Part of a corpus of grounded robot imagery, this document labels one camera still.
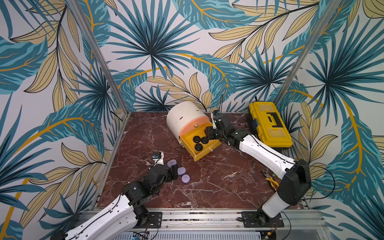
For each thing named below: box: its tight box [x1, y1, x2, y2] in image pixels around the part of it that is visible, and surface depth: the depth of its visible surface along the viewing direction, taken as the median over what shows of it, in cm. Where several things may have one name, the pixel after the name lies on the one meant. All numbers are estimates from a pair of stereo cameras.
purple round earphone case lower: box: [181, 174, 191, 184], surface depth 87 cm
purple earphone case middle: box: [177, 167, 186, 175], surface depth 90 cm
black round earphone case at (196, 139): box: [193, 135, 201, 143], surface depth 92 cm
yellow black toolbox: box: [247, 101, 293, 152], surface depth 93 cm
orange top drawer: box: [179, 116, 210, 138], surface depth 85 cm
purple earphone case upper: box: [167, 159, 177, 168], surface depth 94 cm
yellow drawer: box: [179, 127, 199, 162], surface depth 91 cm
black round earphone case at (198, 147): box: [194, 143, 203, 152], surface depth 90 cm
